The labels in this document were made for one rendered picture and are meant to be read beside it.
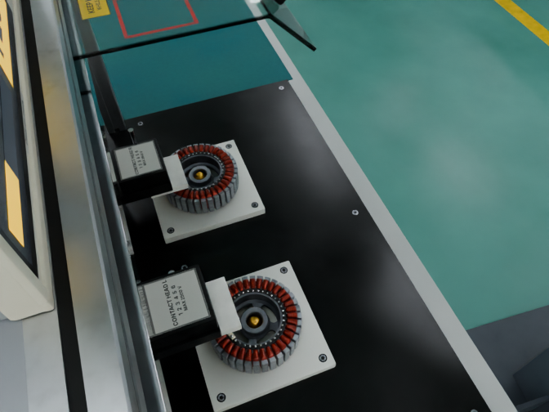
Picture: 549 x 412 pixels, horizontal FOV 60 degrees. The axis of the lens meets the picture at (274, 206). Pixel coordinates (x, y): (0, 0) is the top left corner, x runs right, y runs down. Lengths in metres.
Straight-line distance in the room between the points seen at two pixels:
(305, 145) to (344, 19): 1.79
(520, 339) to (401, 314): 0.96
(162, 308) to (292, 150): 0.40
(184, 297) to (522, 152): 1.73
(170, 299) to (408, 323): 0.31
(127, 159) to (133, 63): 0.39
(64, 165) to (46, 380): 0.14
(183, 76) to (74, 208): 0.69
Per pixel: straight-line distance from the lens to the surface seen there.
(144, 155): 0.66
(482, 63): 2.42
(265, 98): 0.88
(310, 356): 0.60
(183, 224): 0.69
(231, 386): 0.59
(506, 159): 2.01
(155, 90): 0.95
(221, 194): 0.67
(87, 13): 0.57
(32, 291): 0.26
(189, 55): 1.02
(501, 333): 1.57
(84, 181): 0.32
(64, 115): 0.37
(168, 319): 0.47
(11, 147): 0.30
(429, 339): 0.64
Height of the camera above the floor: 1.34
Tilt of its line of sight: 54 degrees down
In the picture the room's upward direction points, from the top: straight up
